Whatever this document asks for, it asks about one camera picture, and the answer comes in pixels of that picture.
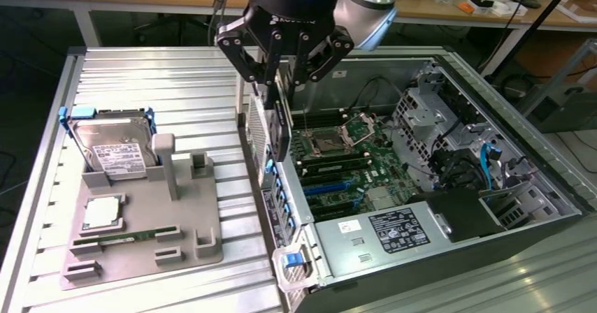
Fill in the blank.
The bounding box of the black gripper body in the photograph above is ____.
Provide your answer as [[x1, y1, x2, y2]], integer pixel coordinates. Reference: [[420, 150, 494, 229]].
[[244, 0, 347, 35]]

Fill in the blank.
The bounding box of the graphics card with black fan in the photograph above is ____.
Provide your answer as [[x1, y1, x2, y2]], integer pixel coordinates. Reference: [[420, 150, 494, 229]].
[[263, 64, 295, 163]]

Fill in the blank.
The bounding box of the metal socket cover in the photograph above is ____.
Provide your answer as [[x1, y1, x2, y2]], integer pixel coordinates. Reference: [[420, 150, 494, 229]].
[[339, 112, 378, 146]]

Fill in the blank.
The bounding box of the CPU socket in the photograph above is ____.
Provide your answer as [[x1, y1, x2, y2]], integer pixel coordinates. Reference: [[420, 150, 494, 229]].
[[310, 129, 346, 155]]

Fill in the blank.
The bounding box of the perforated metal disk bay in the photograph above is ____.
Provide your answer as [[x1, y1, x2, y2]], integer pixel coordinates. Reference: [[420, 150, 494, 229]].
[[391, 66, 490, 188]]

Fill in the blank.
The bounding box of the installed black RAM stick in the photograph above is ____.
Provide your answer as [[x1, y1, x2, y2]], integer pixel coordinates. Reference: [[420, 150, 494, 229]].
[[300, 157, 370, 177]]

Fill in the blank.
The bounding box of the green motherboard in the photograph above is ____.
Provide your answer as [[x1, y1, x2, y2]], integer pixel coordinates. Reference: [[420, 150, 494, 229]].
[[288, 112, 423, 223]]

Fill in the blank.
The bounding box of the blue disk caddy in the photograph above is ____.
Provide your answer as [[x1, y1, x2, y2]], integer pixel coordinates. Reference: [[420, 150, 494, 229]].
[[54, 105, 163, 169]]

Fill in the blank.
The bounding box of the blue expansion slot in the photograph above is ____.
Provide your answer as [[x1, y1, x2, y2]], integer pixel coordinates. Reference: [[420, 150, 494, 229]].
[[302, 180, 351, 197]]

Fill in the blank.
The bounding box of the silver hard disk drive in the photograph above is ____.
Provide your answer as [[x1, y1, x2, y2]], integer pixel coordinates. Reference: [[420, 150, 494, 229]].
[[69, 117, 157, 183]]

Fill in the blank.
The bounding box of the black expansion slot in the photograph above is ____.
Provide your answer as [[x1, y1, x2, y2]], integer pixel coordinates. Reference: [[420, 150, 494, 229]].
[[307, 201, 358, 221]]

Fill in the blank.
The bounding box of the grey parts rack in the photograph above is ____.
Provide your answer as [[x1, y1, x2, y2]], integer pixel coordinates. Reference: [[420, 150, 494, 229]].
[[57, 133, 225, 292]]

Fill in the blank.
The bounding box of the black tripod pole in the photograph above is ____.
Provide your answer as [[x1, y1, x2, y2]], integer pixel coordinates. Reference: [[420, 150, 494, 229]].
[[479, 0, 586, 76]]

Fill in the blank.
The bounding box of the dark grey box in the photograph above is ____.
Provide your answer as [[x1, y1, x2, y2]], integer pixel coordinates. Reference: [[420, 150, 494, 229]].
[[529, 85, 597, 134]]

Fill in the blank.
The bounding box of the silver power supply unit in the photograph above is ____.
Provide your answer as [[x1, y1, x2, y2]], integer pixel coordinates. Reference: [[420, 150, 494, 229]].
[[312, 201, 454, 279]]

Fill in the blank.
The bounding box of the silver CPU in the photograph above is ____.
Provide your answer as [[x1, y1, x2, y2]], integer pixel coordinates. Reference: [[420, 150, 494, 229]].
[[81, 196, 123, 230]]

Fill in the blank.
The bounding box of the green RAM stick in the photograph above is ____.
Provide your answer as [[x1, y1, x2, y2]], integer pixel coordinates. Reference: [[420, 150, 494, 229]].
[[72, 225, 180, 249]]

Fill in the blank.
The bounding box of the black open PC case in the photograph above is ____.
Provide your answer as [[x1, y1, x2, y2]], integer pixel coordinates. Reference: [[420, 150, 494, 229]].
[[233, 53, 589, 313]]

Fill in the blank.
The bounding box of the black looped wire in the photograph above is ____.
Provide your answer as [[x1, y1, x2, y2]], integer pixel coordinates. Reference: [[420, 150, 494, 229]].
[[351, 77, 404, 113]]

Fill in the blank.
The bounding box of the thin hanging cable with plug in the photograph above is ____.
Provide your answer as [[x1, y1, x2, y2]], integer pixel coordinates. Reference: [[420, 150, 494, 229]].
[[212, 0, 233, 47]]

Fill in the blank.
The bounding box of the grey case corner handle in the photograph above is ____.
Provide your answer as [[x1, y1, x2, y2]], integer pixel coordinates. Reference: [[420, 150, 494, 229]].
[[233, 78, 248, 115], [271, 245, 319, 293]]

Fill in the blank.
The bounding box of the black wire bundle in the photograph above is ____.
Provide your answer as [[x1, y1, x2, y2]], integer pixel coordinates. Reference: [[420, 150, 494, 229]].
[[426, 147, 483, 194]]

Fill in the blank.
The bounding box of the blue SATA wire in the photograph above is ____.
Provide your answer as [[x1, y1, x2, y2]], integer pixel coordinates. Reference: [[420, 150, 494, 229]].
[[476, 140, 503, 192]]

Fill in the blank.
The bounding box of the aluminium frame stand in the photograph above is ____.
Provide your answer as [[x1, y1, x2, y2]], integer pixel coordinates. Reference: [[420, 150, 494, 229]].
[[515, 37, 597, 118]]

